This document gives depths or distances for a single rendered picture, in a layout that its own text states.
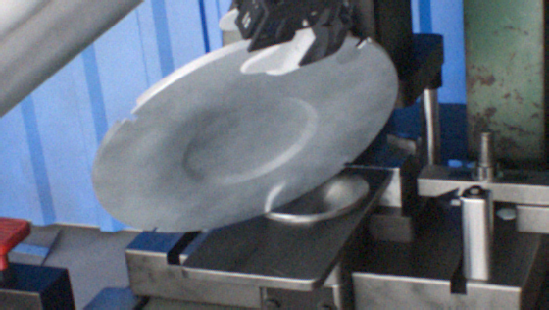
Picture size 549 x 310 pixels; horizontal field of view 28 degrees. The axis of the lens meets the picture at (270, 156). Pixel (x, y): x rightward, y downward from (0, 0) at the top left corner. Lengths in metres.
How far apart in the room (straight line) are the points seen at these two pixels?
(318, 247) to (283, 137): 0.11
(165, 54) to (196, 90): 1.74
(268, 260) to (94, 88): 1.77
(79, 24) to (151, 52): 2.15
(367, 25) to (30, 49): 0.67
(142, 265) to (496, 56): 0.49
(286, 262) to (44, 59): 0.58
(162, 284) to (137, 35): 1.47
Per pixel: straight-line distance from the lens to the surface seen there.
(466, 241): 1.12
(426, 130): 1.29
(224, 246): 1.08
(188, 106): 0.91
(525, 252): 1.19
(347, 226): 1.09
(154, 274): 1.27
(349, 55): 0.94
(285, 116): 0.99
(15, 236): 1.23
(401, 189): 1.22
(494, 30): 1.36
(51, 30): 0.49
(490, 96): 1.39
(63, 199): 2.98
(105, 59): 2.74
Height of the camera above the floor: 1.27
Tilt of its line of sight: 23 degrees down
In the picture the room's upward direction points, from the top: 6 degrees counter-clockwise
